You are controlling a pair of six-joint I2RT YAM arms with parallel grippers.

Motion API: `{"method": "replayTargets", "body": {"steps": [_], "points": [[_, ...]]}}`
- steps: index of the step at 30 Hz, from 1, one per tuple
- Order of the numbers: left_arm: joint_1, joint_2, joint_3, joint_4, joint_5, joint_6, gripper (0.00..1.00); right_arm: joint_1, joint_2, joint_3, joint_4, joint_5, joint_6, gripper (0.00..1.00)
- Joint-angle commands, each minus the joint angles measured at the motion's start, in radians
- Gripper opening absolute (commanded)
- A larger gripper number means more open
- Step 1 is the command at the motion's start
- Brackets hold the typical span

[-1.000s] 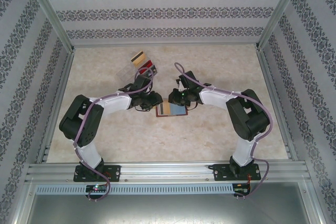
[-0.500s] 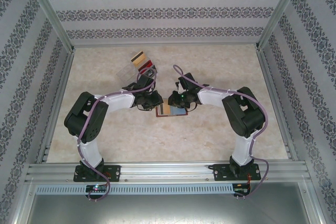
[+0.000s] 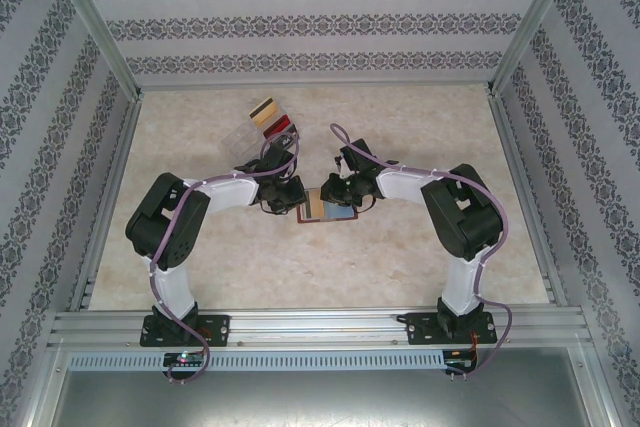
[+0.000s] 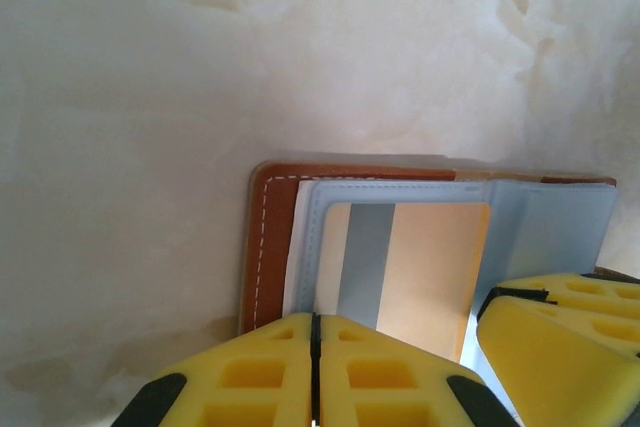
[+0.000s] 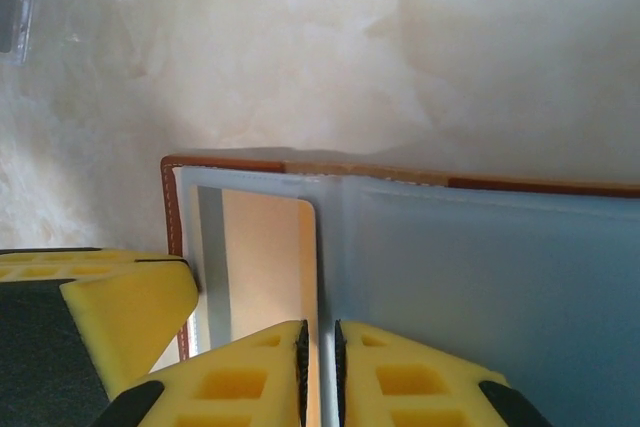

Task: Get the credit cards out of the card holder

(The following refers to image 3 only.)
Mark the gold card with black stripe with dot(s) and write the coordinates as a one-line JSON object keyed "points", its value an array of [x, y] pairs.
{"points": [[264, 111], [312, 207]]}

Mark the brown leather card holder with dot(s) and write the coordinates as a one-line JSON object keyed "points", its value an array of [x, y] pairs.
{"points": [[330, 221]]}

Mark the grey credit card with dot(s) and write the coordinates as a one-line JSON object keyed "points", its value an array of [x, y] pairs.
{"points": [[289, 138]]}

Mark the red credit card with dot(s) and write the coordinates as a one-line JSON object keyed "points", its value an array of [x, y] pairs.
{"points": [[277, 126]]}

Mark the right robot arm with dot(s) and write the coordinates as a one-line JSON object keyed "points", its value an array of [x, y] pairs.
{"points": [[410, 182]]}

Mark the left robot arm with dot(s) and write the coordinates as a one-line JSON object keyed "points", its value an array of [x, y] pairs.
{"points": [[225, 192]]}

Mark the light blue card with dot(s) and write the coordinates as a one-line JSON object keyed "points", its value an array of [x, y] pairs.
{"points": [[337, 212]]}

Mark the clear acrylic card stand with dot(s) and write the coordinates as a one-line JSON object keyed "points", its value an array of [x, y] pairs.
{"points": [[240, 139]]}

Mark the grey metal sheet shelf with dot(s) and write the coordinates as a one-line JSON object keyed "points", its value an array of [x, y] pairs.
{"points": [[320, 402]]}

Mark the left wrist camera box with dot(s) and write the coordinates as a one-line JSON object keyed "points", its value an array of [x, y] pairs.
{"points": [[287, 174]]}

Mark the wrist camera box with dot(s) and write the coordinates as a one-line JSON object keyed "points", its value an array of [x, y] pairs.
{"points": [[287, 174], [341, 162]]}

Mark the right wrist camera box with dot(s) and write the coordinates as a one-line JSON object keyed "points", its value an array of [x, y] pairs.
{"points": [[341, 162]]}

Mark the aluminium mounting rail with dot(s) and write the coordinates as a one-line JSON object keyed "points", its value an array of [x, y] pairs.
{"points": [[320, 327]]}

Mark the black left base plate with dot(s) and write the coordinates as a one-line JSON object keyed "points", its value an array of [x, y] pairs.
{"points": [[217, 329]]}

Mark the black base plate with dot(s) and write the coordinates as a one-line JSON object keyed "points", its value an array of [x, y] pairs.
{"points": [[217, 329], [420, 329]]}

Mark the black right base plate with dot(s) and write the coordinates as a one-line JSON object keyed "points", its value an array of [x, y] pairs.
{"points": [[420, 329]]}

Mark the aluminium table side rail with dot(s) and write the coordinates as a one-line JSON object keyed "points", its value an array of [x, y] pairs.
{"points": [[509, 147], [120, 157]]}

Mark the aluminium frame post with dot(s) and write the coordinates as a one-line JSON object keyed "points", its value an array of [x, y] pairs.
{"points": [[90, 22], [535, 22]]}

